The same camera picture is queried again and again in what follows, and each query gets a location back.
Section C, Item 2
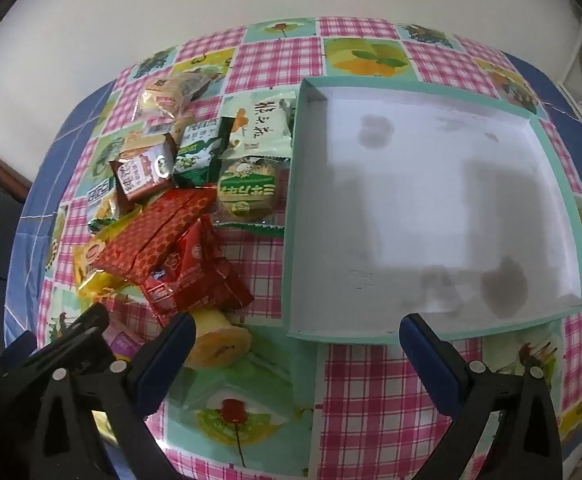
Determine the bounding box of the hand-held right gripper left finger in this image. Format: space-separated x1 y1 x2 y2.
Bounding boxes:
30 312 196 480

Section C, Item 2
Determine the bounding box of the clear round pastry packet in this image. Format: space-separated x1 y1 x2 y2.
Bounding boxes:
138 71 214 122

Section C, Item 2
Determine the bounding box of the white side table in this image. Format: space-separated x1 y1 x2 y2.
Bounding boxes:
553 10 582 161

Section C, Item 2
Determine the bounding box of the yellow bread packet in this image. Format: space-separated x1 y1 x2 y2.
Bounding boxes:
72 207 144 306

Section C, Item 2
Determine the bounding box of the brown snack packet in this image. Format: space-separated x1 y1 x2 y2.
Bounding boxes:
109 136 178 212

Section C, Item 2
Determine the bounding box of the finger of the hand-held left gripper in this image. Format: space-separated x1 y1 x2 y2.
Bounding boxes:
0 331 40 397
33 302 110 377

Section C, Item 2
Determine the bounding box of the green white cracker packet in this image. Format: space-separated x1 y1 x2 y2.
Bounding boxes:
87 176 122 235

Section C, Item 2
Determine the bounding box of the red snack packet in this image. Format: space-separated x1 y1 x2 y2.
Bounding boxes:
178 216 255 313
141 265 202 330

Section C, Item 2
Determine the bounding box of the teal-rimmed white tray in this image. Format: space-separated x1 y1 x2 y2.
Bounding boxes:
283 77 582 346

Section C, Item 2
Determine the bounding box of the pale green snack packet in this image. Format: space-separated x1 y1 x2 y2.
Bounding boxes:
219 91 298 162

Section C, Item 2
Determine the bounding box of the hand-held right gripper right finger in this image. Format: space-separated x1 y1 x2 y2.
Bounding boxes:
399 313 564 480

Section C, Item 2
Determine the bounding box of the green label round cake packet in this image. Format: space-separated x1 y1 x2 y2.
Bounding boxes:
213 156 289 238

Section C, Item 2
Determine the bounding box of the pink checked printed tablecloth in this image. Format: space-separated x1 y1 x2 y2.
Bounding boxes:
3 16 582 480

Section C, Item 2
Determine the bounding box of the clear yellow cake packet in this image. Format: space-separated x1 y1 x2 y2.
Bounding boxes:
183 309 256 372

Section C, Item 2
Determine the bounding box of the blue bed sheet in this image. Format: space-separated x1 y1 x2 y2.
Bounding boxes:
2 50 582 346

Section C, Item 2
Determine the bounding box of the green white pea packet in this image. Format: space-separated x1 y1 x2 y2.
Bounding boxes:
173 119 224 188

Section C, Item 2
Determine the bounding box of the red patterned long packet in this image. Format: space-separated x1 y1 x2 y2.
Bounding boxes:
90 187 218 287

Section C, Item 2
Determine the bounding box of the purple snack packet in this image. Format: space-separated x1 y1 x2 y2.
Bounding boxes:
102 321 144 363

